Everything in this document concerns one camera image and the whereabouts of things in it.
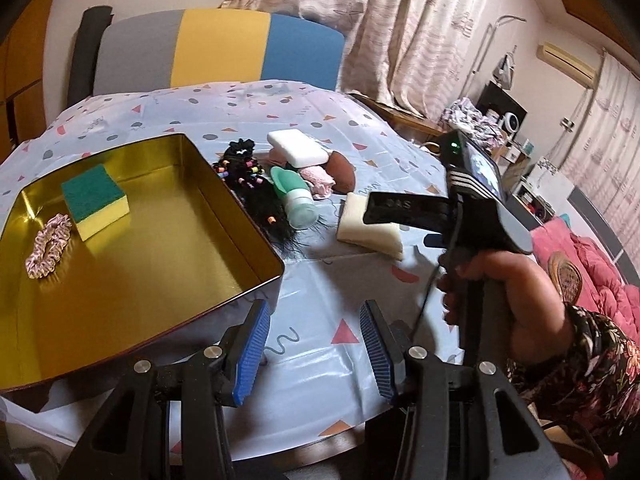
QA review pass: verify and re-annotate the gold tin box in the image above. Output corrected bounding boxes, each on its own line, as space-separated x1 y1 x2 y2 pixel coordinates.
0 133 286 394

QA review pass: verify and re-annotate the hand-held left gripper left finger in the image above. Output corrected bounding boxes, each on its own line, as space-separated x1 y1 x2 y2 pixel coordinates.
57 299 273 480

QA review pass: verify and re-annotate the pink quilted blanket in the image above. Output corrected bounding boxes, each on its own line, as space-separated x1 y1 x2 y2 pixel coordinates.
530 216 640 335

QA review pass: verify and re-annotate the pink satin scrunchie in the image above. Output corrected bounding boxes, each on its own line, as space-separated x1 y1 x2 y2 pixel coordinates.
25 213 73 281

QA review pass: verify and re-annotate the pile of patterned cloth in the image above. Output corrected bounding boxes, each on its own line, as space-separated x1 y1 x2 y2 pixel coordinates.
440 97 507 147

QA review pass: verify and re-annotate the green silicone bottle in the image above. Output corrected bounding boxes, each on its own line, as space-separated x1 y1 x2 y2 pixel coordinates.
270 166 319 231

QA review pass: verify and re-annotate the black shelf unit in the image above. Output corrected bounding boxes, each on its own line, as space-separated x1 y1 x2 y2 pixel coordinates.
474 82 529 147

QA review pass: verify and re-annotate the person's right hand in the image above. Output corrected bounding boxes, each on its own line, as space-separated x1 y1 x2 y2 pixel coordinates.
437 250 574 367

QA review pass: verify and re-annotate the wooden wardrobe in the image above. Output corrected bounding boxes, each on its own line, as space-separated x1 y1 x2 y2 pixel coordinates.
0 0 62 163

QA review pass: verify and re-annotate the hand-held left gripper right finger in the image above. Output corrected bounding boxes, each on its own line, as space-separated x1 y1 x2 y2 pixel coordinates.
359 299 558 480

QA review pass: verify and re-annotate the grey yellow blue chair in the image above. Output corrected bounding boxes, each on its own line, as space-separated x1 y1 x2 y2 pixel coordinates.
67 6 347 97

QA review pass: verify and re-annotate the pink fluffy cloth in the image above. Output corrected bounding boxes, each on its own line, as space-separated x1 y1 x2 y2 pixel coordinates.
269 147 337 199

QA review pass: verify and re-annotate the white rectangular sponge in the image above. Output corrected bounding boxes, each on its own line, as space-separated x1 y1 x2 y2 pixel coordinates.
266 129 334 169

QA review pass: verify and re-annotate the rattan chair back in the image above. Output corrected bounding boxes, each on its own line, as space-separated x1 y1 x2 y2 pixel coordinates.
547 252 584 307

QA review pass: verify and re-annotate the person's right forearm floral sleeve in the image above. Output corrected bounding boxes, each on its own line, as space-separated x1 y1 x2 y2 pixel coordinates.
505 304 640 472

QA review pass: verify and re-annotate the brown makeup puff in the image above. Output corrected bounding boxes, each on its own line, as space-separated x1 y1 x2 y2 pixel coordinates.
325 152 357 195

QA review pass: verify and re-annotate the metal garment stand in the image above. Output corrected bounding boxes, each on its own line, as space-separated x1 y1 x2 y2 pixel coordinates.
467 14 527 107

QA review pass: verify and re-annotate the black scrunchie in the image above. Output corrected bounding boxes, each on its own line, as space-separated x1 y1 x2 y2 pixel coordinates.
227 136 256 159

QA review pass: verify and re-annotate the cream foam sponge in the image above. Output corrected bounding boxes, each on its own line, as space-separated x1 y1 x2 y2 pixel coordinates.
336 192 405 262

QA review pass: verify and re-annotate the green and yellow sponge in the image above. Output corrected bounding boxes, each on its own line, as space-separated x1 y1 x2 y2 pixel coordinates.
61 164 132 242

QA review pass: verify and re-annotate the wall air conditioner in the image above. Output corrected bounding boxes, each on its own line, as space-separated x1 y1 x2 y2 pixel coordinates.
537 42 599 89

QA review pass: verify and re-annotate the black wig with coloured beads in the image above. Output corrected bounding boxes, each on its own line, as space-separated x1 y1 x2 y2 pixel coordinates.
212 151 327 262

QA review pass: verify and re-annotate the black cable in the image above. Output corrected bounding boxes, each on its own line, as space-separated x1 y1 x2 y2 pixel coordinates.
413 259 446 333

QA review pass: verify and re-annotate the patterned beige curtain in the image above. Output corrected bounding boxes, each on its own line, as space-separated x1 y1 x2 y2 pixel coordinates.
559 52 640 273
220 0 502 126

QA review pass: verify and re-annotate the wooden table edge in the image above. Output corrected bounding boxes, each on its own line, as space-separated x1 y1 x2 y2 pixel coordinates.
349 92 447 137

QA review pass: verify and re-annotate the printed plastic tablecloth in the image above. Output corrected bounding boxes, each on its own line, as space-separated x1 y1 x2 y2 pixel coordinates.
0 79 467 467

